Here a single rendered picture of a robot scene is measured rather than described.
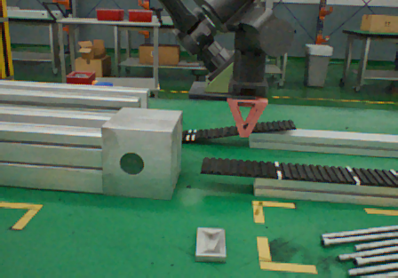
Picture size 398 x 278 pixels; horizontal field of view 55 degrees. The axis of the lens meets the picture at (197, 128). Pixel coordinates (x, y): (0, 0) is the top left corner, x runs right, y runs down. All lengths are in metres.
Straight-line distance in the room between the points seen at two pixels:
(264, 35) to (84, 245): 0.37
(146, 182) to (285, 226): 0.18
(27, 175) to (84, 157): 0.09
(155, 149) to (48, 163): 0.15
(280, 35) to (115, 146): 0.29
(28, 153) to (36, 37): 8.67
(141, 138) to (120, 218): 0.10
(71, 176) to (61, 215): 0.06
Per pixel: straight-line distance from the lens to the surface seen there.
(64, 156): 0.53
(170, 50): 5.53
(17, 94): 0.75
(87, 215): 0.49
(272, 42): 0.59
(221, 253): 0.40
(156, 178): 0.50
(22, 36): 9.34
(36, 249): 0.44
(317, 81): 5.68
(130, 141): 0.49
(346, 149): 0.74
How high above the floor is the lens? 1.02
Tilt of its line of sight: 18 degrees down
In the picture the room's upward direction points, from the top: 2 degrees clockwise
